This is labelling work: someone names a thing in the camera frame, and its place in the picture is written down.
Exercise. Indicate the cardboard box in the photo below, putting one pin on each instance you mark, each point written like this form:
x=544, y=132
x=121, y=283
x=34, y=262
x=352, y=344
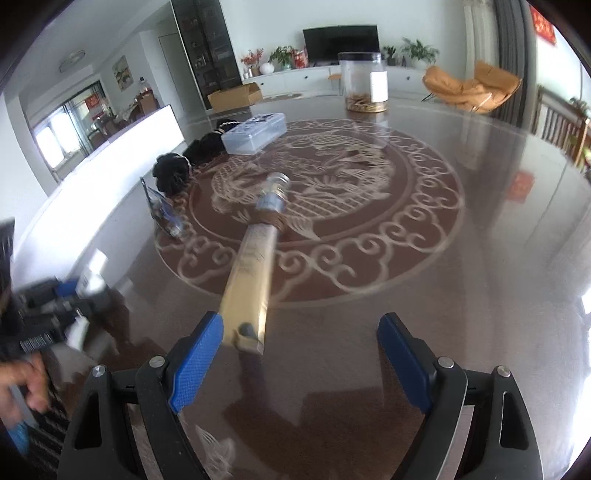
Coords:
x=235, y=95

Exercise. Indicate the white television cabinet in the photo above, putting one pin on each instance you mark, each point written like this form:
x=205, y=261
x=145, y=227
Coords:
x=300, y=81

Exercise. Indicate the white vase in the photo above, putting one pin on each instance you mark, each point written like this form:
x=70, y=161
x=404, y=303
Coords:
x=267, y=68

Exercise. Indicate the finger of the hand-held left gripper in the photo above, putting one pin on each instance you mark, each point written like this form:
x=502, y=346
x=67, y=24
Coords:
x=94, y=307
x=51, y=288

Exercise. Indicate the black fabric scrunchie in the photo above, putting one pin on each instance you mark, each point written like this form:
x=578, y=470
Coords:
x=173, y=173

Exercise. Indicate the white door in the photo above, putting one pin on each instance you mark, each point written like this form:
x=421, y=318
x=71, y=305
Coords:
x=178, y=69

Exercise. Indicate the orange lounge chair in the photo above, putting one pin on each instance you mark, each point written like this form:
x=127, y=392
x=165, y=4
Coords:
x=471, y=85

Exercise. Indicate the black television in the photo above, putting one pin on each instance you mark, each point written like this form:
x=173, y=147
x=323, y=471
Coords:
x=341, y=41

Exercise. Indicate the red ornament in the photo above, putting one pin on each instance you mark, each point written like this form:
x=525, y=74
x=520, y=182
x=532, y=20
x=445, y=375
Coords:
x=300, y=58

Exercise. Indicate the grey curtain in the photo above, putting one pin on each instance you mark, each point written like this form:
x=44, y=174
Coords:
x=512, y=55

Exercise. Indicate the person's left hand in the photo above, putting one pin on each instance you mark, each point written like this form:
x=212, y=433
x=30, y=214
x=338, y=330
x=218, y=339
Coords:
x=32, y=378

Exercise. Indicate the small clear blue-label packet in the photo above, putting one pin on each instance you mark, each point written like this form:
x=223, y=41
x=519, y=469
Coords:
x=161, y=207

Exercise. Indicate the white partition board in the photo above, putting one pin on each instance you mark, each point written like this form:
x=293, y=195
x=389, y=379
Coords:
x=115, y=184

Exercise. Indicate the clear jar with black lid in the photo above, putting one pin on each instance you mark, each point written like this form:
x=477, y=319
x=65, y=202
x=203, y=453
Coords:
x=364, y=83

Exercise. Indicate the green potted plant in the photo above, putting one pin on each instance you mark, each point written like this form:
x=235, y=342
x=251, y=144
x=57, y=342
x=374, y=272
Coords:
x=281, y=56

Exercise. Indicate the dark display cabinet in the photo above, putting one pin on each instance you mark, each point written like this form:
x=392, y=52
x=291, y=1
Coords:
x=207, y=46

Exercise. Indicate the beige stick packet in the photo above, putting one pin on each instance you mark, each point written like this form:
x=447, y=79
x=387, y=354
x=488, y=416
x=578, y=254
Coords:
x=249, y=277

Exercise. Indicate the clear plastic box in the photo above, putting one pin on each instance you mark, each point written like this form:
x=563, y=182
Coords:
x=254, y=134

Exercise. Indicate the patterned cloth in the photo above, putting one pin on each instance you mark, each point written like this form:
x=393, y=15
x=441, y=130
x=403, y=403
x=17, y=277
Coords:
x=46, y=438

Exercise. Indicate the white patterned curtain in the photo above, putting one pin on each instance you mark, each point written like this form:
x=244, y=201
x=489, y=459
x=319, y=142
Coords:
x=478, y=37

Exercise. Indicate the red wall decoration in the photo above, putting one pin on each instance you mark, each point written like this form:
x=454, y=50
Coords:
x=543, y=24

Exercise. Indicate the white bottle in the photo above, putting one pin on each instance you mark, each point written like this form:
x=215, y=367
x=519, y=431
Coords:
x=90, y=284

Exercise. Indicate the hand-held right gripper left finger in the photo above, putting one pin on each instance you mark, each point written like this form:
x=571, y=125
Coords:
x=194, y=364

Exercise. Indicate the red window decoration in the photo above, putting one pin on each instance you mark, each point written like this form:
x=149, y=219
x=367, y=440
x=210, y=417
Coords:
x=92, y=101

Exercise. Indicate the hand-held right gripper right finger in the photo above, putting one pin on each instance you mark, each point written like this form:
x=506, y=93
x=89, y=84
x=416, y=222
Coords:
x=406, y=364

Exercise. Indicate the large leafy potted plant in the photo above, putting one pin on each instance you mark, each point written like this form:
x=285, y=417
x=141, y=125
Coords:
x=419, y=50

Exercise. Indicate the red flower plant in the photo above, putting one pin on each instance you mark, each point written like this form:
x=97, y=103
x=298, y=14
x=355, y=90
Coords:
x=251, y=59

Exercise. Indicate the framed wall picture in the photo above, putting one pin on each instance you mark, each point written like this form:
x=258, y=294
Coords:
x=121, y=72

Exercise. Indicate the small potted plant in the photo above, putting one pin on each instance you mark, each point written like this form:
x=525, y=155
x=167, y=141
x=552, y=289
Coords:
x=390, y=54

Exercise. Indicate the round ceiling lamp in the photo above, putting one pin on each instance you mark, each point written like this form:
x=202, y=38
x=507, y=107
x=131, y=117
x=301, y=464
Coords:
x=71, y=60

